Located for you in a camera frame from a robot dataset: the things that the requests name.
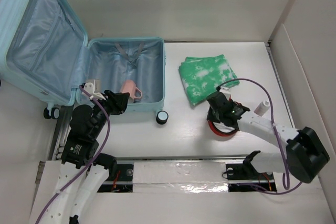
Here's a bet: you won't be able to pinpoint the green white patterned cloth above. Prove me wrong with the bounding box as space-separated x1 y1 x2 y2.
178 55 239 106

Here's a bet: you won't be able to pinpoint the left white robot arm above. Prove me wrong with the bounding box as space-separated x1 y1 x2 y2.
35 86 130 223

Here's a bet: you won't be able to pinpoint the light blue hard-shell suitcase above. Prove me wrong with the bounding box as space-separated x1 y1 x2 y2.
1 0 166 119

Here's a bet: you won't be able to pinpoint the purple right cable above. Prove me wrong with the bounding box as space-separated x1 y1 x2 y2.
217 78 304 195

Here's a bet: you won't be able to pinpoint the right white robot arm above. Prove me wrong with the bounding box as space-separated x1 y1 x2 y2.
206 91 330 184

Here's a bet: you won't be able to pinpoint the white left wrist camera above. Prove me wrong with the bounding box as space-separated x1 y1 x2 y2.
80 79 106 100

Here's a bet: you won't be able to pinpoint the pink plastic mug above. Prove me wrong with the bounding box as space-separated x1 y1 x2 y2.
120 80 142 103

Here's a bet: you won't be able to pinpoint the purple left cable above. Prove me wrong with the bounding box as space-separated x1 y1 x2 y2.
35 85 111 224

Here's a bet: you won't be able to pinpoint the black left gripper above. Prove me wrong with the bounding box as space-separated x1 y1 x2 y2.
91 89 129 137

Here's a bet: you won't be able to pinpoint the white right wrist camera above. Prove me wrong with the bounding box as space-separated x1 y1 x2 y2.
218 86 231 100

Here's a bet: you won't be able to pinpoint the purple cable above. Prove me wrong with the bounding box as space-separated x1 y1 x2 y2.
35 85 111 224
217 78 304 195

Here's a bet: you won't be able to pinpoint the small white bottle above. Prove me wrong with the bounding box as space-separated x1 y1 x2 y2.
254 100 270 116

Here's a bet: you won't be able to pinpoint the red black headphones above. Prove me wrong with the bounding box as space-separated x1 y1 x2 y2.
207 121 239 137

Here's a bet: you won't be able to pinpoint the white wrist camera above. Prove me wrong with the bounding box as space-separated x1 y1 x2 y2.
218 86 231 100
80 79 106 100

